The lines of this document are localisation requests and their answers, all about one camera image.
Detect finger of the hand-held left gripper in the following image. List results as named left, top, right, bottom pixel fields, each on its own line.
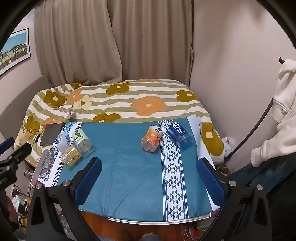
left=0, top=137, right=15, bottom=155
left=7, top=143, right=32, bottom=165

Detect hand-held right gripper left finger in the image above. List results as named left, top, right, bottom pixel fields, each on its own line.
left=27, top=157, right=102, bottom=241

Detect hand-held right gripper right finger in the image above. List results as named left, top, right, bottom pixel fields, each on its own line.
left=196, top=157, right=272, bottom=241

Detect orange label plastic bottle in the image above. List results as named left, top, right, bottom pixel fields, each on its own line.
left=141, top=125, right=163, bottom=153

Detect person's left hand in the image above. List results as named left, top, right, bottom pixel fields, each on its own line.
left=5, top=197, right=18, bottom=223

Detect gold glass perfume bottle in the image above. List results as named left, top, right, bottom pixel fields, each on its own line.
left=59, top=146, right=83, bottom=171

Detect mandala print cloth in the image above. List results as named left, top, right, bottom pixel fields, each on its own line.
left=30, top=122, right=86, bottom=189

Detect green label white bottle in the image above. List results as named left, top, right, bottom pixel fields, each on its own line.
left=71, top=129, right=92, bottom=153

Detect white plastic bag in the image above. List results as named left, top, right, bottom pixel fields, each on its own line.
left=221, top=137, right=234, bottom=158

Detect teal patterned cloth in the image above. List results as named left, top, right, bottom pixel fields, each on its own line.
left=52, top=117, right=219, bottom=222

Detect small white plastic bottle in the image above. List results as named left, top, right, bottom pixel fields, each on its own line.
left=56, top=132, right=71, bottom=153

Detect grey padded headboard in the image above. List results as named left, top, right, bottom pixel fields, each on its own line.
left=0, top=74, right=53, bottom=140

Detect blue label plastic bottle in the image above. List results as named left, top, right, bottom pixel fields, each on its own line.
left=167, top=122, right=194, bottom=149

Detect blue jeans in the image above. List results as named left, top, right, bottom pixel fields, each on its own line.
left=228, top=152, right=296, bottom=195

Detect grey sock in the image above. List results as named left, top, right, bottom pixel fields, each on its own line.
left=141, top=233, right=163, bottom=241

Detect floral striped blanket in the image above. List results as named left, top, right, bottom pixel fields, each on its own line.
left=14, top=79, right=225, bottom=168

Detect white hoodie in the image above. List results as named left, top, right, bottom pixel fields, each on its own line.
left=250, top=59, right=296, bottom=168

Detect beige curtain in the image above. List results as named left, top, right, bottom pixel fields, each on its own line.
left=107, top=0, right=194, bottom=84
left=34, top=0, right=123, bottom=87

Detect framed wall poster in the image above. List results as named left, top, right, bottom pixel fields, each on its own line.
left=0, top=28, right=32, bottom=77

